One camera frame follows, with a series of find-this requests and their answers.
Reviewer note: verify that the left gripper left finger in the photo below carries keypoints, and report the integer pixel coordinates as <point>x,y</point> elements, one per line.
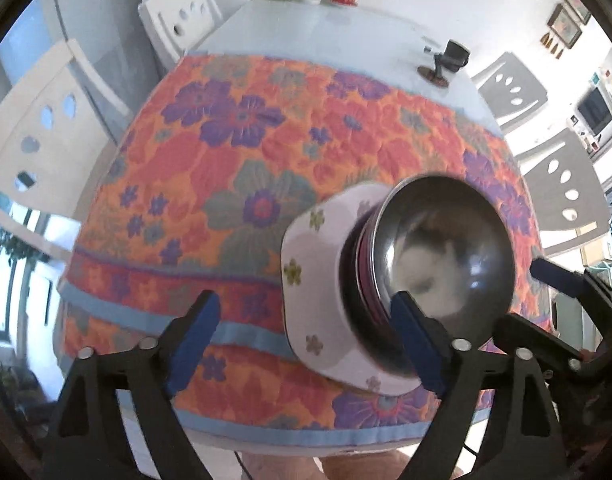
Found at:
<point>156,370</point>

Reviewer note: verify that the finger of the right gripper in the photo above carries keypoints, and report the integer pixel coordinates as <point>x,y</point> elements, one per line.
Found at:
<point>593,295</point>
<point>512,332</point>

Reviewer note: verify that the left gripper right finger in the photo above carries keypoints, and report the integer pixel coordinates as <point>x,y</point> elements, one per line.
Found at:
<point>451,369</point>

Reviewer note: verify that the pink steel bowl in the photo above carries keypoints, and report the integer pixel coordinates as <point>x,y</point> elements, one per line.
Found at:
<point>443,241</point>

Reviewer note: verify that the forest plate print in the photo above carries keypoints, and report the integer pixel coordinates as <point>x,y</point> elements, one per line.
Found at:
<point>315,320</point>

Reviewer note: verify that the grey chair near right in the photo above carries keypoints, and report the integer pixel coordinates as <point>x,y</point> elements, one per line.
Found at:
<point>568,199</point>

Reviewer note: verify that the grey chair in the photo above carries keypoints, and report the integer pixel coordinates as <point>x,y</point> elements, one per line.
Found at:
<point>568,199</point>
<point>511,91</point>

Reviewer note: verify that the microwave oven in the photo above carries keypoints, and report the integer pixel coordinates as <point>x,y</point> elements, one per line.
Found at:
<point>595,111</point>

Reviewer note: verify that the floral quilted table mat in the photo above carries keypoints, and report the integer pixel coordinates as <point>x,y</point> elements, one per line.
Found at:
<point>226,152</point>

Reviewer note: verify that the grey chair far right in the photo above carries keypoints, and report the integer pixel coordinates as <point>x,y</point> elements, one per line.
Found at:
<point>511,91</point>

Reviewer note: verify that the white chair near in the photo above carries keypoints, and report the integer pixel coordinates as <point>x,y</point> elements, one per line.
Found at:
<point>54,146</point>

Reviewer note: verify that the white chair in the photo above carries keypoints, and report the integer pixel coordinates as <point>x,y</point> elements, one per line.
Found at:
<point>54,146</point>
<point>175,27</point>

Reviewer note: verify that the wooden base phone stand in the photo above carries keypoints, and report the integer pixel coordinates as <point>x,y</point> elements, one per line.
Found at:
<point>434,75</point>

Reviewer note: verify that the dark mug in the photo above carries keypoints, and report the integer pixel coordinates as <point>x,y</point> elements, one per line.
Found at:
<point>455,56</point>

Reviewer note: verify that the white chair far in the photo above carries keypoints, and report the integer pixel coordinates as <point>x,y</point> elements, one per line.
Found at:
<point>175,27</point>

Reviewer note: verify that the framed wall picture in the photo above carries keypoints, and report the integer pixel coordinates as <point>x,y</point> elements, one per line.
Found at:
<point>565,26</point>

